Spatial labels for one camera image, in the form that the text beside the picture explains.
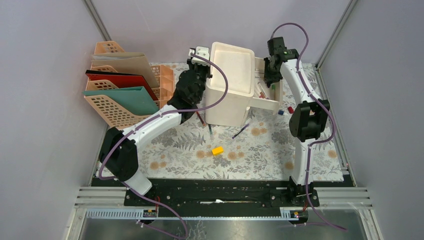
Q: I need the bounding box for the dark red capped marker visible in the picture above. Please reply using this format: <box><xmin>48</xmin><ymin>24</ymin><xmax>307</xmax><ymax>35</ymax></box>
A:
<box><xmin>257</xmin><ymin>83</ymin><xmax>269</xmax><ymax>99</ymax></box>

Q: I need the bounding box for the white top drawer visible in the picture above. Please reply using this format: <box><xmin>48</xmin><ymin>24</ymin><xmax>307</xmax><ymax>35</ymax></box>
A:
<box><xmin>248</xmin><ymin>57</ymin><xmax>283</xmax><ymax>115</ymax></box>

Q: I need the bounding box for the white three-drawer cabinet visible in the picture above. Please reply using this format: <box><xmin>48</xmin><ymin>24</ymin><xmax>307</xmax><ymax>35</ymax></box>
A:
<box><xmin>205</xmin><ymin>42</ymin><xmax>255</xmax><ymax>127</ymax></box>

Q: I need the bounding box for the red marker cap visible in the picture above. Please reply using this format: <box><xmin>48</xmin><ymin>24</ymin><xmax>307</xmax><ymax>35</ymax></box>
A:
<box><xmin>287</xmin><ymin>106</ymin><xmax>294</xmax><ymax>114</ymax></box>

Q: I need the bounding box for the teal folder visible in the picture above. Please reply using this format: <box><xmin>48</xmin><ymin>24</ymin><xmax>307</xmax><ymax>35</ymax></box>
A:
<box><xmin>82</xmin><ymin>86</ymin><xmax>159</xmax><ymax>116</ymax></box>

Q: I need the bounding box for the beige notebook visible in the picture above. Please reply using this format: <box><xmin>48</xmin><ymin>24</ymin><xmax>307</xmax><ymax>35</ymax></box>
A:
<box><xmin>91</xmin><ymin>52</ymin><xmax>160</xmax><ymax>88</ymax></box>

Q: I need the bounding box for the red ring binder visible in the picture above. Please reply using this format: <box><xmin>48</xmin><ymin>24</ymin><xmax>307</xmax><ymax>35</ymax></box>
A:
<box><xmin>85</xmin><ymin>70</ymin><xmax>159</xmax><ymax>101</ymax></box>

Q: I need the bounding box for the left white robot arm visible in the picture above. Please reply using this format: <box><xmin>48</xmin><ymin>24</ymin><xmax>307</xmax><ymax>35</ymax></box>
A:
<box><xmin>97</xmin><ymin>46</ymin><xmax>210</xmax><ymax>206</ymax></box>

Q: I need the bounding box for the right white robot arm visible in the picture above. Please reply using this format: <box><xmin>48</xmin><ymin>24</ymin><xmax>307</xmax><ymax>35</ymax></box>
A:
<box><xmin>264</xmin><ymin>37</ymin><xmax>330</xmax><ymax>206</ymax></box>

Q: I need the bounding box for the orange clear pen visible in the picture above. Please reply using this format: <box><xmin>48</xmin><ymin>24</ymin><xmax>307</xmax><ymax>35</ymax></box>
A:
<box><xmin>196</xmin><ymin>111</ymin><xmax>207</xmax><ymax>127</ymax></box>

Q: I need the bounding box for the clear green pen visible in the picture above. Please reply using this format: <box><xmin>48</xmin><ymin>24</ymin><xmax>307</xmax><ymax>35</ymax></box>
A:
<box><xmin>208</xmin><ymin>124</ymin><xmax>214</xmax><ymax>136</ymax></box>

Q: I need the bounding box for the blue pen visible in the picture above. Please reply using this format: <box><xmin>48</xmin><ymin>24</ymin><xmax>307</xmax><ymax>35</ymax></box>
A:
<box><xmin>232</xmin><ymin>123</ymin><xmax>250</xmax><ymax>139</ymax></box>

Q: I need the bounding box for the yellow eraser block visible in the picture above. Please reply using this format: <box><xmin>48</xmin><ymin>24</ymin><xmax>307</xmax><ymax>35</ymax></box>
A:
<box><xmin>211</xmin><ymin>146</ymin><xmax>224</xmax><ymax>156</ymax></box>

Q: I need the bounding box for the peach plastic file organizer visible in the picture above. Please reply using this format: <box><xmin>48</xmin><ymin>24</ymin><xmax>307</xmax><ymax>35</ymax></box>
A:
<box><xmin>82</xmin><ymin>41</ymin><xmax>175</xmax><ymax>130</ymax></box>

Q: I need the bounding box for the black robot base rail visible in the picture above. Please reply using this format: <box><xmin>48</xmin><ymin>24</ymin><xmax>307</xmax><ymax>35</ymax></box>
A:
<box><xmin>91</xmin><ymin>177</ymin><xmax>355</xmax><ymax>218</ymax></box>

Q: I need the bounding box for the aluminium corner frame post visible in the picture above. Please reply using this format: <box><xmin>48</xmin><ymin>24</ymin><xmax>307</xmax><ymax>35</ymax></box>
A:
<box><xmin>82</xmin><ymin>0</ymin><xmax>112</xmax><ymax>41</ymax></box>

